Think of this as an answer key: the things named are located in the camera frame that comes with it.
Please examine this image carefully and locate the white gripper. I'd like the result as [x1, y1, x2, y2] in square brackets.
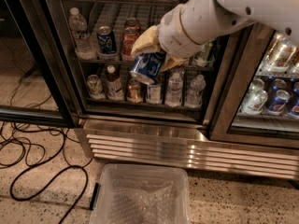
[130, 4, 206, 73]

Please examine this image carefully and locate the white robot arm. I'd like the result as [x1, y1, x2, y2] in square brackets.
[131, 0, 299, 63]

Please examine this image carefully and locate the red coca-cola can front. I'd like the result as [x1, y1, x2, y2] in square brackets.
[121, 27, 139, 62]

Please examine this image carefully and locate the red cola can behind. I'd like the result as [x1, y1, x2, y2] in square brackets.
[124, 17, 141, 32]

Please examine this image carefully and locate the gold can bottom shelf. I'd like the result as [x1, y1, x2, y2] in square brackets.
[127, 78, 143, 103]

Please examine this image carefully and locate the green soda can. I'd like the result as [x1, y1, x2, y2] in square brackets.
[192, 39, 217, 67]

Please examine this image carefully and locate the blue pepsi can middle shelf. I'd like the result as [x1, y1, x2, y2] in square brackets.
[96, 26, 117, 60]

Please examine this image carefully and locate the white green can bottom shelf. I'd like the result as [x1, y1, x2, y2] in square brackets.
[87, 75, 105, 100]

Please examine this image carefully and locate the clear water bottle middle shelf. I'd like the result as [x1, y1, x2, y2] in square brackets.
[68, 7, 96, 60]

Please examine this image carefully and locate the stainless steel glass-door fridge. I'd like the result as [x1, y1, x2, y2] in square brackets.
[12, 0, 299, 181]

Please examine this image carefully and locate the blue pepsi can right compartment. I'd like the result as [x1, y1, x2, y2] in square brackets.
[265, 90, 290, 115]

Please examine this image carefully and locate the open fridge glass door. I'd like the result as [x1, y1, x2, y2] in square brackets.
[0, 0, 78, 128]

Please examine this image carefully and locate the blue pepsi can far right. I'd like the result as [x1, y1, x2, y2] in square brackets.
[286, 96, 299, 119]

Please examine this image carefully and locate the purple juice bottle white cap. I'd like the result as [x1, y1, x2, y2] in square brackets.
[146, 79, 162, 105]

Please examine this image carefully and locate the clear water bottle bottom middle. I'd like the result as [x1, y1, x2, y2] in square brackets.
[165, 72, 183, 107]

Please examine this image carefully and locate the clear water bottle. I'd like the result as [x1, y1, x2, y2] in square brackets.
[165, 72, 183, 107]
[185, 75, 206, 108]

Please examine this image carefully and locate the clear water bottle bottom right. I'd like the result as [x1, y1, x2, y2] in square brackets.
[185, 75, 206, 108]

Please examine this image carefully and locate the brown tea bottle white cap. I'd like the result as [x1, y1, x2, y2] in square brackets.
[106, 64, 124, 101]

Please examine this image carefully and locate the clear plastic storage bin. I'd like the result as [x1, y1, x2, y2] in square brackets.
[89, 164, 191, 224]

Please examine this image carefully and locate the bubble wrap sheet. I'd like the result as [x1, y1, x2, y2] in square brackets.
[107, 178, 176, 224]

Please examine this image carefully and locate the black floor cable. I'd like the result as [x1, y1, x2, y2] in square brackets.
[0, 37, 93, 224]

